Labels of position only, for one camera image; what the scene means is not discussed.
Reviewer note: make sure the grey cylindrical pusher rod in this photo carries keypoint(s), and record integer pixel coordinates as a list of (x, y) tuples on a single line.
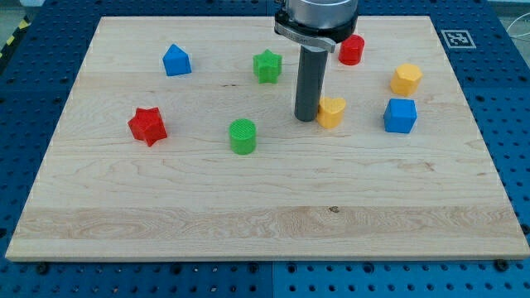
[(310, 78)]

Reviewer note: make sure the yellow heart block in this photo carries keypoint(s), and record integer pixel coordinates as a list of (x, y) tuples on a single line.
[(330, 112)]

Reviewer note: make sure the red cylinder block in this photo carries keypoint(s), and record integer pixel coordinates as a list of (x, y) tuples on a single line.
[(351, 50)]

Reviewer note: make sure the green star block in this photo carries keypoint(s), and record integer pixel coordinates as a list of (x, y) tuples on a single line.
[(267, 66)]

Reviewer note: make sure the yellow hexagon block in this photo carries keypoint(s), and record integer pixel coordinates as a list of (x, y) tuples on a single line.
[(406, 79)]

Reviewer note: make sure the green cylinder block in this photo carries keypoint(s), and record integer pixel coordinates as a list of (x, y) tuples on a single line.
[(242, 136)]

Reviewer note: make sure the blue cube block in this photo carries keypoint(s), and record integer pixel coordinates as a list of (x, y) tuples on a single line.
[(400, 115)]

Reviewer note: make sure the blue house-shaped block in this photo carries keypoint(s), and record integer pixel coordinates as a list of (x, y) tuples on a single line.
[(176, 61)]

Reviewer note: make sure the fiducial marker tag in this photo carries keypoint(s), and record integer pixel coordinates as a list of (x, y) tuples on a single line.
[(458, 39)]

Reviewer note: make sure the wooden board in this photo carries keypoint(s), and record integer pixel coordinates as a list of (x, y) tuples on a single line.
[(353, 192)]

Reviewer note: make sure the red star block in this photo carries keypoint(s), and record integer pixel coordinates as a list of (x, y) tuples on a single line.
[(147, 125)]

